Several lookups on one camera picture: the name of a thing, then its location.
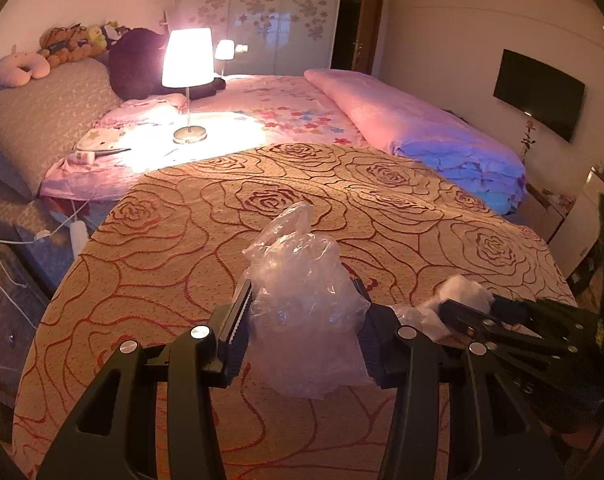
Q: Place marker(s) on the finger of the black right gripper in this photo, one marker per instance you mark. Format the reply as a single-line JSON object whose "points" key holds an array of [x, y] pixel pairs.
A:
{"points": [[547, 318], [489, 330]]}

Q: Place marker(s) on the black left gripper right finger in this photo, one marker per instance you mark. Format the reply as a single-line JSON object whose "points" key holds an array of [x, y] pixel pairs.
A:
{"points": [[493, 434]]}

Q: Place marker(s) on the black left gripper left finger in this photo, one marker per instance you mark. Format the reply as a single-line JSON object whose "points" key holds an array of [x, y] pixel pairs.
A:
{"points": [[110, 434]]}

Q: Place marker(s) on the large clear plastic bag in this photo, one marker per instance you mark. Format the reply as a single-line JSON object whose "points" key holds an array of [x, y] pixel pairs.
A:
{"points": [[306, 312]]}

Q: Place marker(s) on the white tall cabinet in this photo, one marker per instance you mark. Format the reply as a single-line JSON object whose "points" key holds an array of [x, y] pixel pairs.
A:
{"points": [[580, 230]]}

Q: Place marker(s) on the white low cabinet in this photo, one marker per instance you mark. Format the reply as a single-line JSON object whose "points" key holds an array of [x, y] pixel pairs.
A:
{"points": [[544, 211]]}

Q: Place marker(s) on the folded pink purple quilt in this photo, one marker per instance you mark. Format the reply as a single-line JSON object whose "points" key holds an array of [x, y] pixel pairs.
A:
{"points": [[400, 124]]}

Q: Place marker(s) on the rose in vase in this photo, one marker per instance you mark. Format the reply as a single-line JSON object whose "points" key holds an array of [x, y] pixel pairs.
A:
{"points": [[528, 140]]}

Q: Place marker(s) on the rose pattern bed cover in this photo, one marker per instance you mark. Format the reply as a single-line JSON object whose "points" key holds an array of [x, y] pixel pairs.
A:
{"points": [[171, 251]]}

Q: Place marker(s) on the brown wooden door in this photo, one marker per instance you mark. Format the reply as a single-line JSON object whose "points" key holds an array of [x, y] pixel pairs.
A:
{"points": [[367, 36]]}

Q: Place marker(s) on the beige headboard cushion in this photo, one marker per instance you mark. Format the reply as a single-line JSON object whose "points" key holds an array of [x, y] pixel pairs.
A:
{"points": [[41, 122]]}

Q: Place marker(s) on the sliding floral wardrobe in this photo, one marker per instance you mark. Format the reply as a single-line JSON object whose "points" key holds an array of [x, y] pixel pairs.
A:
{"points": [[271, 37]]}

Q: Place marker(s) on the lit white table lamp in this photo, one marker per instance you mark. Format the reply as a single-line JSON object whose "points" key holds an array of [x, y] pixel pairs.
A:
{"points": [[189, 62]]}

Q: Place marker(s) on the dark maroon plush toy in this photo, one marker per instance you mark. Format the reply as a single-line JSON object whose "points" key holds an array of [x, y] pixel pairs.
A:
{"points": [[135, 64]]}

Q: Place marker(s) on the pink neck pillow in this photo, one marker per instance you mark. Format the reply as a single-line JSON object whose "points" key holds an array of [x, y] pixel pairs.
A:
{"points": [[18, 68]]}

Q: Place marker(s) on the brown teddy bear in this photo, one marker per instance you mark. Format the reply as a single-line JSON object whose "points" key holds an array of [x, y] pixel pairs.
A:
{"points": [[74, 43]]}

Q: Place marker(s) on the wall mounted black television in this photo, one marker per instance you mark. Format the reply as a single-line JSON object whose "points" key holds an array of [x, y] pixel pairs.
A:
{"points": [[549, 96]]}

